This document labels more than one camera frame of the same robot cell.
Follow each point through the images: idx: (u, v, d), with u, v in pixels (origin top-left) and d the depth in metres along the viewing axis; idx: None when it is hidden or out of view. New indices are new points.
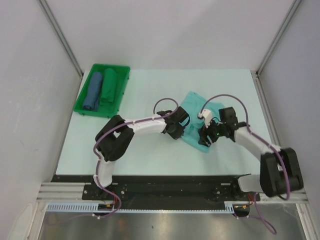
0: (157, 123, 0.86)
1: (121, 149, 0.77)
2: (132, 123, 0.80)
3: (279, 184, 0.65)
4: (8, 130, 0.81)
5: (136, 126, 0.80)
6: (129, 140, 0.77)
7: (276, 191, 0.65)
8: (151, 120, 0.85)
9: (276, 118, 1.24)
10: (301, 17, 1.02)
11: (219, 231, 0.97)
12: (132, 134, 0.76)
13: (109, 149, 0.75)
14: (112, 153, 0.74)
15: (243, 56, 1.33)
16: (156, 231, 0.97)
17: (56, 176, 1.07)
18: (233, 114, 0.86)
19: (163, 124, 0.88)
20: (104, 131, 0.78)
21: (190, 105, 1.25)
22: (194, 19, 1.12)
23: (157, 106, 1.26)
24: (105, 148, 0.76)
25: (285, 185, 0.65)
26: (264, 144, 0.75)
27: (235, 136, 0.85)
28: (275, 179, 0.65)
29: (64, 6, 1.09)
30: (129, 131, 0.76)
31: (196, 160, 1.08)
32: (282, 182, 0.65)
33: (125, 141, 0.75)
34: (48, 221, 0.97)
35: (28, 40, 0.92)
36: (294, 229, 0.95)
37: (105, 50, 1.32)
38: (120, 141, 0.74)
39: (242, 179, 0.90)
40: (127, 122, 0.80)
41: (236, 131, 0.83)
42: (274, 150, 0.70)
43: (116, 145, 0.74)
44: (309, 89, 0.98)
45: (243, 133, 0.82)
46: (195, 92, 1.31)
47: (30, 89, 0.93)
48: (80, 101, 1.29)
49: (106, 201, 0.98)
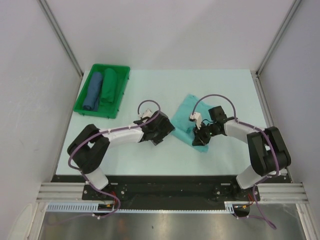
0: (133, 132, 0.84)
1: (96, 160, 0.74)
2: (107, 131, 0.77)
3: (267, 161, 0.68)
4: (8, 130, 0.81)
5: (112, 135, 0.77)
6: (104, 149, 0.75)
7: (265, 166, 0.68)
8: (127, 128, 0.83)
9: (276, 118, 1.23)
10: (301, 17, 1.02)
11: (219, 231, 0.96)
12: (108, 142, 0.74)
13: (83, 161, 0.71)
14: (86, 165, 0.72)
15: (243, 56, 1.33)
16: (156, 232, 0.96)
17: (56, 176, 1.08)
18: (221, 111, 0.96)
19: (140, 133, 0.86)
20: (77, 142, 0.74)
21: (189, 107, 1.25)
22: (193, 19, 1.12)
23: (140, 109, 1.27)
24: (79, 159, 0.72)
25: (273, 162, 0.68)
26: (248, 127, 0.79)
27: (225, 129, 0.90)
28: (263, 155, 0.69)
29: (64, 6, 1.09)
30: (103, 140, 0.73)
31: (195, 160, 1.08)
32: (271, 158, 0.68)
33: (100, 151, 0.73)
34: (48, 221, 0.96)
35: (27, 40, 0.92)
36: (295, 229, 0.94)
37: (105, 50, 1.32)
38: (94, 151, 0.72)
39: (240, 178, 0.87)
40: (103, 132, 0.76)
41: (225, 124, 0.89)
42: (260, 130, 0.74)
43: (91, 157, 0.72)
44: (308, 89, 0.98)
45: (232, 124, 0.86)
46: (194, 95, 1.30)
47: (30, 89, 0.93)
48: (80, 101, 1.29)
49: (106, 201, 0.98)
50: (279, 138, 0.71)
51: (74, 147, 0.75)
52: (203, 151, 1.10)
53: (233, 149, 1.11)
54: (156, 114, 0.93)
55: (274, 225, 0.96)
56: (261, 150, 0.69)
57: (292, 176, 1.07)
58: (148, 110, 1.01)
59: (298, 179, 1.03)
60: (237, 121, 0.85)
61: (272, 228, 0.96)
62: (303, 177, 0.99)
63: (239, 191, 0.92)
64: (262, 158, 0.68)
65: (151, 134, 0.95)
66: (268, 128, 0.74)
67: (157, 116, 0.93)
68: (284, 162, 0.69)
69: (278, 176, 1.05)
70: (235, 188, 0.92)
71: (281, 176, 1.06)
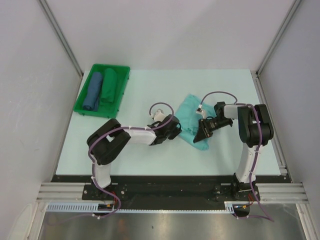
0: (148, 134, 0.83)
1: (114, 154, 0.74)
2: (128, 128, 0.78)
3: (252, 131, 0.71)
4: (8, 130, 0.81)
5: (132, 132, 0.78)
6: (123, 145, 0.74)
7: (249, 135, 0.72)
8: (143, 129, 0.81)
9: (276, 118, 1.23)
10: (301, 18, 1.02)
11: (219, 231, 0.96)
12: (128, 137, 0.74)
13: (102, 153, 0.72)
14: (103, 157, 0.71)
15: (243, 56, 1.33)
16: (156, 232, 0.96)
17: (56, 176, 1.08)
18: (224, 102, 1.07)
19: (153, 136, 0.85)
20: (99, 133, 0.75)
21: (188, 108, 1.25)
22: (194, 19, 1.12)
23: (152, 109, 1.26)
24: (98, 151, 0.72)
25: (257, 133, 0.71)
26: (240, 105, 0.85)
27: (224, 110, 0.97)
28: (247, 126, 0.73)
29: (64, 6, 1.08)
30: (125, 134, 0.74)
31: (195, 160, 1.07)
32: (255, 129, 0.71)
33: (120, 145, 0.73)
34: (48, 221, 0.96)
35: (27, 40, 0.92)
36: (295, 229, 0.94)
37: (105, 50, 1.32)
38: (114, 144, 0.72)
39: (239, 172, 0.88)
40: (123, 127, 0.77)
41: (225, 107, 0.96)
42: (250, 105, 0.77)
43: (110, 149, 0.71)
44: (308, 89, 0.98)
45: (230, 104, 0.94)
46: (194, 95, 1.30)
47: (30, 89, 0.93)
48: (80, 101, 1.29)
49: (106, 201, 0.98)
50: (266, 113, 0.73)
51: (95, 138, 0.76)
52: (205, 148, 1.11)
53: (232, 148, 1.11)
54: (168, 120, 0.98)
55: (272, 218, 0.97)
56: (247, 120, 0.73)
57: (292, 175, 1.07)
58: (159, 111, 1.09)
59: (298, 179, 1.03)
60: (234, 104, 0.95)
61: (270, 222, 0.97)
62: (303, 177, 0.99)
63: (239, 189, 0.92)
64: (245, 129, 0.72)
65: (163, 138, 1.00)
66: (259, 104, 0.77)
67: (168, 122, 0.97)
68: (267, 133, 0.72)
69: (278, 176, 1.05)
70: (235, 186, 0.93)
71: (281, 176, 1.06)
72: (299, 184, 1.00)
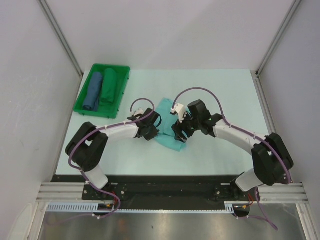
0: (129, 127, 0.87)
1: (96, 156, 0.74)
2: (104, 128, 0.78)
3: (275, 171, 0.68)
4: (8, 130, 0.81)
5: (108, 132, 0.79)
6: (103, 145, 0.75)
7: (275, 175, 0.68)
8: (123, 124, 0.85)
9: (276, 118, 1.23)
10: (301, 18, 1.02)
11: (219, 231, 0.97)
12: (106, 138, 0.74)
13: (84, 159, 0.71)
14: (87, 163, 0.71)
15: (243, 57, 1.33)
16: (156, 232, 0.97)
17: (56, 176, 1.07)
18: (204, 108, 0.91)
19: (135, 128, 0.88)
20: (75, 141, 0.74)
21: (163, 111, 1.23)
22: (193, 20, 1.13)
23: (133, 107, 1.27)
24: (79, 158, 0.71)
25: (281, 170, 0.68)
26: (247, 135, 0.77)
27: (215, 132, 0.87)
28: (272, 168, 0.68)
29: (64, 6, 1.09)
30: (102, 136, 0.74)
31: (194, 161, 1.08)
32: (278, 167, 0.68)
33: (99, 146, 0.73)
34: (48, 221, 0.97)
35: (27, 41, 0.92)
36: (294, 229, 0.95)
37: (105, 50, 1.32)
38: (94, 148, 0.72)
39: (240, 180, 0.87)
40: (99, 128, 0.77)
41: (215, 127, 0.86)
42: (261, 140, 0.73)
43: (91, 154, 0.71)
44: (308, 89, 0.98)
45: (222, 127, 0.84)
46: (169, 99, 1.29)
47: (29, 89, 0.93)
48: (80, 101, 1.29)
49: (106, 201, 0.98)
50: (283, 147, 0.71)
51: (72, 147, 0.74)
52: (182, 147, 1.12)
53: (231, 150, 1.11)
54: (151, 111, 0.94)
55: (271, 219, 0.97)
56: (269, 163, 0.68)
57: (292, 176, 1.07)
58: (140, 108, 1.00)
59: (298, 179, 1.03)
60: (227, 125, 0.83)
61: (268, 223, 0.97)
62: (303, 177, 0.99)
63: (240, 193, 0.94)
64: (271, 172, 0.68)
65: (146, 129, 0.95)
66: (269, 136, 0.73)
67: (151, 112, 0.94)
68: (287, 165, 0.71)
69: None
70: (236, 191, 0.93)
71: None
72: (300, 184, 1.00)
